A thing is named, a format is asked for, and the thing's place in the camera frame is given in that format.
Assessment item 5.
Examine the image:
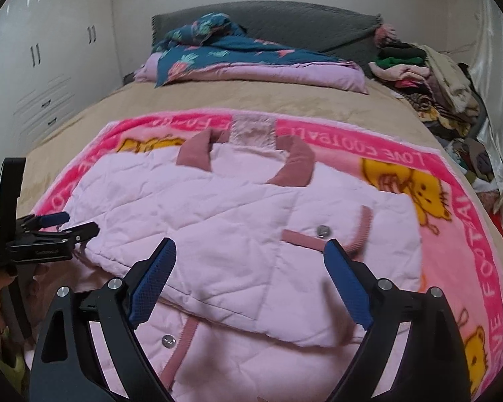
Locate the grey headboard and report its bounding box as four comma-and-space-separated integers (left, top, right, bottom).
152, 1, 383, 78

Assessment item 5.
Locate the red plastic bag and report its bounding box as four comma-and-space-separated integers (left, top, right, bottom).
489, 211, 503, 238

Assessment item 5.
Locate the pink bear fleece blanket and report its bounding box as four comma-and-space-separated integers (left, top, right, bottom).
34, 109, 503, 400

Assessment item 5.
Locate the pile of folded clothes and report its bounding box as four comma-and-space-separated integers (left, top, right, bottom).
368, 24, 499, 194

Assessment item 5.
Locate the white wardrobe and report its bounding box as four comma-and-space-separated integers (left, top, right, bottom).
0, 0, 122, 170

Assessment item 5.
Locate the pink quilted jacket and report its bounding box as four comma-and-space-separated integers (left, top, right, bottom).
22, 127, 425, 402

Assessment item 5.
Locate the beige bed cover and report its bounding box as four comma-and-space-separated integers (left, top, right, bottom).
0, 76, 503, 269

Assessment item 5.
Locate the blue floral pink quilt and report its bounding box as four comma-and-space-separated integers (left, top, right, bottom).
133, 13, 367, 93

